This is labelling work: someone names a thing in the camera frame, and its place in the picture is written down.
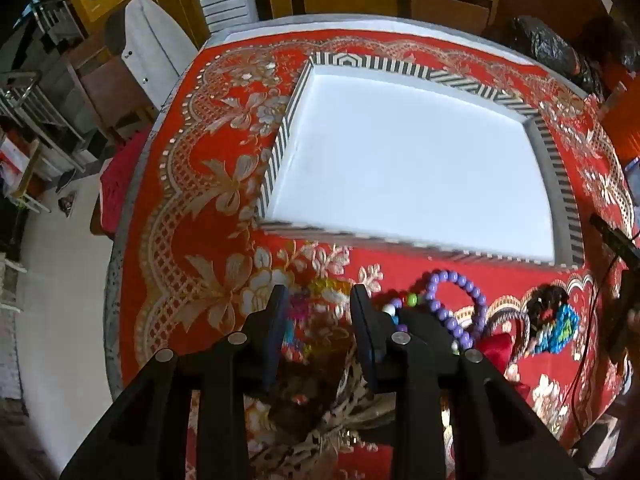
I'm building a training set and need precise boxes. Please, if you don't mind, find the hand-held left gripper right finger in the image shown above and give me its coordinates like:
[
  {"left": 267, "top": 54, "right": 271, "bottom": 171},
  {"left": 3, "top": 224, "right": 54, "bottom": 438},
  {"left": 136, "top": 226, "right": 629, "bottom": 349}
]
[{"left": 349, "top": 284, "right": 584, "bottom": 480}]

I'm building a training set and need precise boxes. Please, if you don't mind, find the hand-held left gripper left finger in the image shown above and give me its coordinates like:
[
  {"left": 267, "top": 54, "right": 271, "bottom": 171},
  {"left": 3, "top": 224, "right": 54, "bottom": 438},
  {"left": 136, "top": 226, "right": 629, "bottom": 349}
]
[{"left": 60, "top": 284, "right": 290, "bottom": 480}]

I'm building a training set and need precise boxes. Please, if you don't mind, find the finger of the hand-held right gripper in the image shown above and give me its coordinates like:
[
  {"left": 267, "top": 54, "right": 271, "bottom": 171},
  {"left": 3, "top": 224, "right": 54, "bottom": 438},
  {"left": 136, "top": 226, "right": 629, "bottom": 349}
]
[{"left": 589, "top": 213, "right": 640, "bottom": 262}]

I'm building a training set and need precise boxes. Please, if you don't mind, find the purple bead bracelet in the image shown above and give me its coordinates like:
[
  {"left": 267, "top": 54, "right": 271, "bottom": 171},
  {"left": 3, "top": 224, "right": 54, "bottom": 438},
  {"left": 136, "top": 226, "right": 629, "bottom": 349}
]
[{"left": 424, "top": 269, "right": 489, "bottom": 357}]

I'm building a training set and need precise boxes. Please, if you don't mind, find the white tray with striped rim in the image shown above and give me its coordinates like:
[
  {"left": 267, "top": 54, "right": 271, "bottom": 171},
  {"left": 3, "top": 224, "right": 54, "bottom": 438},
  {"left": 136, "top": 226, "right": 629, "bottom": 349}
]
[{"left": 256, "top": 51, "right": 586, "bottom": 271}]

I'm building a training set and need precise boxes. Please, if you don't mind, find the blue beaded ornament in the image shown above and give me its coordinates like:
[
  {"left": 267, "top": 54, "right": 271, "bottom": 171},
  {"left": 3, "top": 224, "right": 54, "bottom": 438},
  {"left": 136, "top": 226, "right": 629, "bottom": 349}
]
[{"left": 536, "top": 304, "right": 582, "bottom": 357}]

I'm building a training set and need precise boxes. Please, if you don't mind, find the red bow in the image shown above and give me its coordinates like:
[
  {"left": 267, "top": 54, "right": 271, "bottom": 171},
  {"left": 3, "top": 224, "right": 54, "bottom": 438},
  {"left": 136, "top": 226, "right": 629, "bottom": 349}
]
[{"left": 481, "top": 334, "right": 532, "bottom": 397}]

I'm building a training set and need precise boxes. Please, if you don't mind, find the black plastic bag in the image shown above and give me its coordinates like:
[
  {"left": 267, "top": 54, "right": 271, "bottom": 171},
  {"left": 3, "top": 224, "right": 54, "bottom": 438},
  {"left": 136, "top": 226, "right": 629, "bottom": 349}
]
[
  {"left": 509, "top": 15, "right": 602, "bottom": 92},
  {"left": 575, "top": 14, "right": 640, "bottom": 77}
]

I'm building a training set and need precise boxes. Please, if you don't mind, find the red floral tablecloth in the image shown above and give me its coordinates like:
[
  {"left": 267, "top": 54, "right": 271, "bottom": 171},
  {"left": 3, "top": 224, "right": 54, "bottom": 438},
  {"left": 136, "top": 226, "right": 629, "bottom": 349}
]
[{"left": 117, "top": 35, "right": 637, "bottom": 480}]

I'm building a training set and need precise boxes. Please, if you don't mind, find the red stool cushion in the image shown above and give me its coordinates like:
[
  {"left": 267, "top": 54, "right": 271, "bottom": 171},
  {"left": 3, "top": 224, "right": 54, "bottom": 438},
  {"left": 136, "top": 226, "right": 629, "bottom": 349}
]
[{"left": 90, "top": 127, "right": 152, "bottom": 239}]

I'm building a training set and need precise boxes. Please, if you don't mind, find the white ironing board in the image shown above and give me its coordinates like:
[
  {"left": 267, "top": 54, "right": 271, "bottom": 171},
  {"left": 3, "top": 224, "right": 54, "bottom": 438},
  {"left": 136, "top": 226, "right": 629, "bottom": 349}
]
[{"left": 104, "top": 0, "right": 199, "bottom": 112}]

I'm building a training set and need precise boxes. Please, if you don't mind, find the metal rack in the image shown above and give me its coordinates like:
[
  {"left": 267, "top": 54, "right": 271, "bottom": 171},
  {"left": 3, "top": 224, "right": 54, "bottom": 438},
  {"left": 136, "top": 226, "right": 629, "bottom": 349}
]
[{"left": 0, "top": 69, "right": 87, "bottom": 173}]

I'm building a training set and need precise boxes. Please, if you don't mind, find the black cable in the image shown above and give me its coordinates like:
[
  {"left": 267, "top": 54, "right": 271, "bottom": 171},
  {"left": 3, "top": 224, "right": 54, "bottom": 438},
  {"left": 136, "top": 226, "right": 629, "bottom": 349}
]
[{"left": 569, "top": 255, "right": 623, "bottom": 438}]

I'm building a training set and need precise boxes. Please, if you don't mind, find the dark braided hair tie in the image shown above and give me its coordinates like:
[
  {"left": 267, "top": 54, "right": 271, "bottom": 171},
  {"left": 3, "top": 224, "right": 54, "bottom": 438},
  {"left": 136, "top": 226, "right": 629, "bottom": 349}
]
[{"left": 524, "top": 285, "right": 572, "bottom": 332}]

